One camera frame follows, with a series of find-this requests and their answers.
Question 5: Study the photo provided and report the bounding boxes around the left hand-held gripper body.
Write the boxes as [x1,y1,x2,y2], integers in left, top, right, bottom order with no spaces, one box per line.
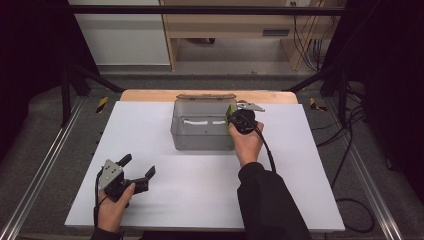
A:
[98,159,149,203]

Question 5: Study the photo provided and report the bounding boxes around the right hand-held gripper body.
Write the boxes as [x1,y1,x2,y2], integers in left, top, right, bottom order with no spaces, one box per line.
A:
[229,101,266,136]

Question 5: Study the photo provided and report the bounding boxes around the transparent grey plastic box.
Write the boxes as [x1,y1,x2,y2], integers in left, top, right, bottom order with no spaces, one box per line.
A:
[170,93,239,151]

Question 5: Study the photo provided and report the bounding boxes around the person's right hand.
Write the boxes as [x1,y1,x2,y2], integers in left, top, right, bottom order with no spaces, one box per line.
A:
[228,121,265,168]

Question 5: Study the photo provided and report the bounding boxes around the person's left hand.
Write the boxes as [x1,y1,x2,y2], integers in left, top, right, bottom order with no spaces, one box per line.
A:
[96,182,137,233]

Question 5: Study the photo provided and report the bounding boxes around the light wooden desk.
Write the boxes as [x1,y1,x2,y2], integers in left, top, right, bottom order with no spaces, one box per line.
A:
[159,0,348,72]

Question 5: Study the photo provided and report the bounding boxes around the black metal crossbar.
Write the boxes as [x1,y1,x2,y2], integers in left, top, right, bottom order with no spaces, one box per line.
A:
[43,4,348,16]

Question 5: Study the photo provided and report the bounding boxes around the white cabinet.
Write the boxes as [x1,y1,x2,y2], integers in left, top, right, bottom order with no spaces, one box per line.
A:
[68,0,171,66]

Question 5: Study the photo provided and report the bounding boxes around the black curtain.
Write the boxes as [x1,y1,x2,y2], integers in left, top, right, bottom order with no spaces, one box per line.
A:
[321,0,424,196]
[0,0,99,161]

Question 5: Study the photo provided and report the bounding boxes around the left hand-held gripper cable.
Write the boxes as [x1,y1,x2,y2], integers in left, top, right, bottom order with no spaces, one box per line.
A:
[93,169,105,228]

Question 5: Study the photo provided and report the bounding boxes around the hand-held gripper cable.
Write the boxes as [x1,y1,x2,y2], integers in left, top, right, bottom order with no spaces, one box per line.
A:
[248,120,277,173]
[93,169,105,228]

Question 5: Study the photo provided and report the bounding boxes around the right hand-held gripper cable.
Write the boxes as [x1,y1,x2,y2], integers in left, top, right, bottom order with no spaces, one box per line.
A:
[248,120,277,173]

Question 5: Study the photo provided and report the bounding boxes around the aluminium rail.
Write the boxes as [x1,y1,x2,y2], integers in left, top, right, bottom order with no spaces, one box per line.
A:
[346,143,405,240]
[0,95,86,240]

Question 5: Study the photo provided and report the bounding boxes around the black metal frame strut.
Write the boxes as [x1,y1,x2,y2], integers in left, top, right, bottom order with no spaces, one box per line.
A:
[283,63,352,118]
[59,62,125,128]

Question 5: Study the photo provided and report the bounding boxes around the bunch of black cables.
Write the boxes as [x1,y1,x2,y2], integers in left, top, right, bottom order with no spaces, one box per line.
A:
[291,2,336,72]

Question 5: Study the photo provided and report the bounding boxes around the black floor cables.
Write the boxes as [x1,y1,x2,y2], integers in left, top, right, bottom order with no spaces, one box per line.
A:
[314,83,377,234]

